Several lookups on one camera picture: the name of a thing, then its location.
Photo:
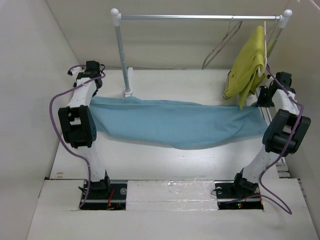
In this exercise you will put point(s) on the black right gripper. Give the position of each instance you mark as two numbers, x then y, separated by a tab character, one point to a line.
261	102

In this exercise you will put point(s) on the light blue trousers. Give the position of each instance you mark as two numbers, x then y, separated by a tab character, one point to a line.
176	124

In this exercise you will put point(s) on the silver and white clothes rack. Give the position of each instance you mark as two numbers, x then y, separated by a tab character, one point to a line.
171	59

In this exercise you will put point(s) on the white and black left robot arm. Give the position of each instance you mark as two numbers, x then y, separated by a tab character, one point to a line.
79	129

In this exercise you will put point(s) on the yellow-green garment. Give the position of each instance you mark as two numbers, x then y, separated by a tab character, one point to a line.
242	80

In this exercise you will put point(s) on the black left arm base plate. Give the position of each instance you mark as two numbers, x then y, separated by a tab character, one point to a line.
99	199

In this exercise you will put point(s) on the silver metal hanger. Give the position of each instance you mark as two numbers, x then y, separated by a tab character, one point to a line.
231	32

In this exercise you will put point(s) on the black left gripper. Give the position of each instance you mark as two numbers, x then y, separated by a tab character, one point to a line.
94	92

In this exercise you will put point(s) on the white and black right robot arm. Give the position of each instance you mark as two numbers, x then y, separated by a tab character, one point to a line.
297	127

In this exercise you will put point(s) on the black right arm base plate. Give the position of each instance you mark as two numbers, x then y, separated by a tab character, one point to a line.
230	197

